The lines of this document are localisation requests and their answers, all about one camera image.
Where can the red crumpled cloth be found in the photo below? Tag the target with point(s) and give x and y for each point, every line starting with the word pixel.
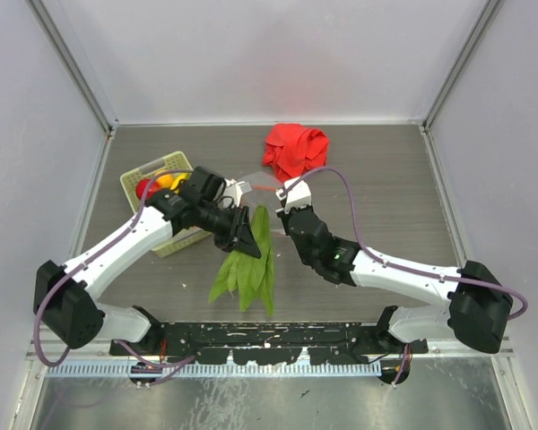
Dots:
pixel 292 150

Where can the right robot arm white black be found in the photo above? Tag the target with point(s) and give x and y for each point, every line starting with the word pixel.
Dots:
pixel 463 303

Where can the green leafy vegetable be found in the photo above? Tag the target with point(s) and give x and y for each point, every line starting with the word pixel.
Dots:
pixel 249 277

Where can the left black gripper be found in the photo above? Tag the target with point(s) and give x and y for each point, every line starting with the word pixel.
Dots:
pixel 238 235

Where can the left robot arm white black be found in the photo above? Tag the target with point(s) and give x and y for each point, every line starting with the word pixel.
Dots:
pixel 67 295

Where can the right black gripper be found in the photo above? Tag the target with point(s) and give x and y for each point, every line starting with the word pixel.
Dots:
pixel 285 217

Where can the green plastic basket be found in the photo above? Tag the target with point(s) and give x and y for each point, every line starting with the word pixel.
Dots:
pixel 174 161

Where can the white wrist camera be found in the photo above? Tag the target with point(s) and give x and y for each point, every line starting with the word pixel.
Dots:
pixel 294 195
pixel 233 192

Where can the yellow banana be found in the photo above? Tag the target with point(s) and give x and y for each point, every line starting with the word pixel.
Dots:
pixel 179 179

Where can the slotted cable duct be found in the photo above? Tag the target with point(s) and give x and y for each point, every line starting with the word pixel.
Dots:
pixel 128 368

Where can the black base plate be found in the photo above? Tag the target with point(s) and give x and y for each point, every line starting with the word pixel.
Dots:
pixel 264 343

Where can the yellow orange fruit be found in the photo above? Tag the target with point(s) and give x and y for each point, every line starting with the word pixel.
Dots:
pixel 165 180

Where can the red strawberry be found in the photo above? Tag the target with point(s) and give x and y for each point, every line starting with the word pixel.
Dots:
pixel 143 188

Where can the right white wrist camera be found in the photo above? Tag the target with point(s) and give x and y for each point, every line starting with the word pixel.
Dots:
pixel 294 195

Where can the clear zip top bag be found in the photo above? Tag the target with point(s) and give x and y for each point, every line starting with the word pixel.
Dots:
pixel 259 189

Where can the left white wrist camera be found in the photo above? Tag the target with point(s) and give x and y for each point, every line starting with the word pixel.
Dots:
pixel 233 192

